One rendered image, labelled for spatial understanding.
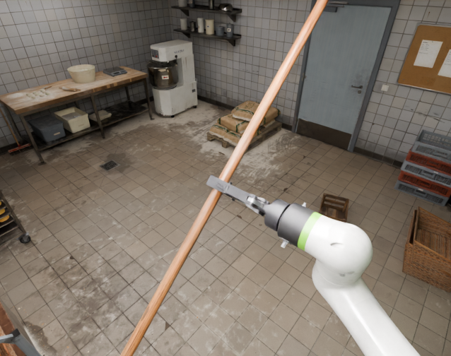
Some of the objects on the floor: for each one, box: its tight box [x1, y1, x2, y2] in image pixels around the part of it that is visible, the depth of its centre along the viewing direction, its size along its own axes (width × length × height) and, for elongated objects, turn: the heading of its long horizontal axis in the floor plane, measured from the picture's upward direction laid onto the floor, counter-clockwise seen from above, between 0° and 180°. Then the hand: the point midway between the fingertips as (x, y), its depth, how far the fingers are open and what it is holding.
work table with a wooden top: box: [0, 66, 153, 163], centre depth 496 cm, size 220×80×90 cm, turn 139°
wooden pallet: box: [206, 121, 282, 154], centre depth 511 cm, size 120×80×14 cm, turn 139°
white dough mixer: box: [146, 40, 198, 118], centre depth 562 cm, size 92×59×132 cm, turn 139°
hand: (220, 186), depth 78 cm, fingers closed on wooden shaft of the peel, 3 cm apart
